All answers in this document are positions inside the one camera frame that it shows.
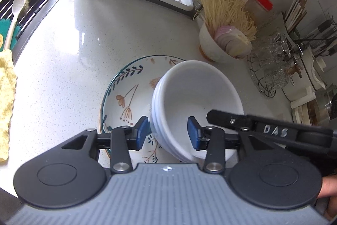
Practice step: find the brown rim floral plate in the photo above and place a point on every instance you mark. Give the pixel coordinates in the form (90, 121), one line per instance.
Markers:
(100, 122)

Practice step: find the garlic bulb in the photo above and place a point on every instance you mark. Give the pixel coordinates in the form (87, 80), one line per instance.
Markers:
(233, 41)

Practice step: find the white bowl holding garlic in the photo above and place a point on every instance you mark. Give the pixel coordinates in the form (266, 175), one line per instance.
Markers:
(213, 48)

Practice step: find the white spoon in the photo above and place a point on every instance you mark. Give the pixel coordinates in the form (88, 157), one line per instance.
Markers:
(17, 7)

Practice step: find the cream kettle heating base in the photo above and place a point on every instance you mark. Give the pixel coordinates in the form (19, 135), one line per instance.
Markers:
(300, 111)

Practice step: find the glass tea kettle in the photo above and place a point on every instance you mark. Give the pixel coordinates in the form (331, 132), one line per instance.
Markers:
(323, 103)

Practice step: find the teal rim floral plate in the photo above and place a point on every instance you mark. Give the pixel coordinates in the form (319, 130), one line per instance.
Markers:
(126, 88)

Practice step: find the bundle of wooden chopsticks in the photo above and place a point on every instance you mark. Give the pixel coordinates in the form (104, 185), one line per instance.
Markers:
(296, 12)

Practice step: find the pale green chopstick holder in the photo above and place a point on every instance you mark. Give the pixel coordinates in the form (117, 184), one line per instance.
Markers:
(279, 23)

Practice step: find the white ceramic bowl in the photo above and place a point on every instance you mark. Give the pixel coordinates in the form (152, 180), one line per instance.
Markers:
(194, 93)

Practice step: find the yellow dish cloth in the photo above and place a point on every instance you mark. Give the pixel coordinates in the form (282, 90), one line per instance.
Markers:
(6, 103)

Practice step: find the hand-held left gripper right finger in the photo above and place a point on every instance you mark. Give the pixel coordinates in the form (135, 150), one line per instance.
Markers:
(193, 132)

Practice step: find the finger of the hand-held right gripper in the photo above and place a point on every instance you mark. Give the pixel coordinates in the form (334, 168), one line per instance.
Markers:
(273, 131)

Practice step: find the glass jar with wooden lid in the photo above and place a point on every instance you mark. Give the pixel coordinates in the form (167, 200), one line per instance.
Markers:
(292, 70)

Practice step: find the roll-up sink rack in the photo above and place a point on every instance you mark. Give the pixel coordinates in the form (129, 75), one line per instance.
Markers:
(34, 1)

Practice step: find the bundle of dry noodles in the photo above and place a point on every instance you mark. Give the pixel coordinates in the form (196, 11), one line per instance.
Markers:
(226, 8)

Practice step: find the person's right hand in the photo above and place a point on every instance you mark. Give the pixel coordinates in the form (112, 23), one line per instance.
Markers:
(329, 186)

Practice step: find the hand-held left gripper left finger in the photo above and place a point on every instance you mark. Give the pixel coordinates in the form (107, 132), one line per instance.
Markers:
(143, 128)

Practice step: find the white electric pot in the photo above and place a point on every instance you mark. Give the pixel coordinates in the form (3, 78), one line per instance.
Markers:
(310, 61)

